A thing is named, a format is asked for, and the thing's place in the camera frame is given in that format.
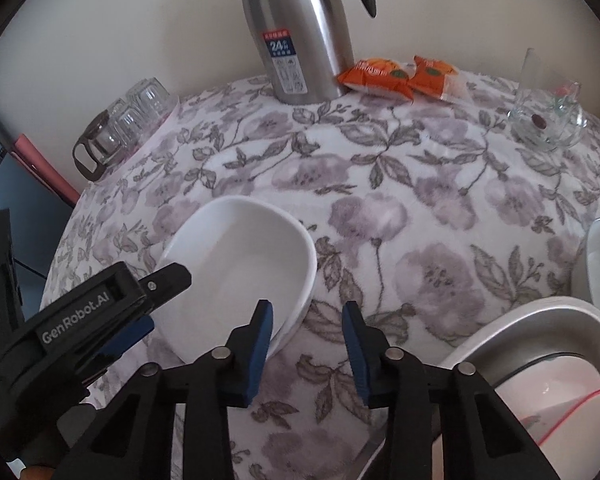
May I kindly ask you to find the white plate black rim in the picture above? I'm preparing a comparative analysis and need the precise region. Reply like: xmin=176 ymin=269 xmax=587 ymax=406
xmin=495 ymin=356 xmax=600 ymax=443

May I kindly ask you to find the strawberry pattern round bowl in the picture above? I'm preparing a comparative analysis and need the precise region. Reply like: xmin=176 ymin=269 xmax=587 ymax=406
xmin=521 ymin=390 xmax=600 ymax=479

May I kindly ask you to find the white square bowl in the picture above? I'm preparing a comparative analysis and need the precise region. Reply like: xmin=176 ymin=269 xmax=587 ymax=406
xmin=152 ymin=196 xmax=317 ymax=363

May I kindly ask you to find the floral grey white tablecloth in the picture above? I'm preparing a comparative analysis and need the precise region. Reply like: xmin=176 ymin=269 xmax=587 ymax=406
xmin=43 ymin=75 xmax=600 ymax=479

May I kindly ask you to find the upside-down clear glass cup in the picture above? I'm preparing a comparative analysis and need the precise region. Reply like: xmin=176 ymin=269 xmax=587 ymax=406
xmin=125 ymin=77 xmax=178 ymax=122

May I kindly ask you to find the clear glass mug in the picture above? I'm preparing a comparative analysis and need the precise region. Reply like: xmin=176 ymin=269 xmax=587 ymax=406
xmin=508 ymin=48 xmax=588 ymax=153

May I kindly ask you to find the orange snack packet right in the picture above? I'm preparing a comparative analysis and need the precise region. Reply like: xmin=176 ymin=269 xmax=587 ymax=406
xmin=408 ymin=55 xmax=474 ymax=104

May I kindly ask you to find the orange snack packet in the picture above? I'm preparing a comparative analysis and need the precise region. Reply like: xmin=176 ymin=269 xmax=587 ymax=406
xmin=408 ymin=55 xmax=474 ymax=104
xmin=337 ymin=58 xmax=415 ymax=101

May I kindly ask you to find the orange snack packet left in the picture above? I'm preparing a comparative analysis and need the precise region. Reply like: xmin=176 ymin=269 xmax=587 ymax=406
xmin=337 ymin=58 xmax=415 ymax=101

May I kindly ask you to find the stainless steel thermos jug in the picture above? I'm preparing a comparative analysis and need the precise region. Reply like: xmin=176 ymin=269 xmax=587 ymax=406
xmin=242 ymin=0 xmax=354 ymax=105

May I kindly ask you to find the glass teapot black handle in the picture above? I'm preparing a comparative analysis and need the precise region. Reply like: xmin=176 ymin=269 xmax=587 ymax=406
xmin=72 ymin=110 xmax=124 ymax=182

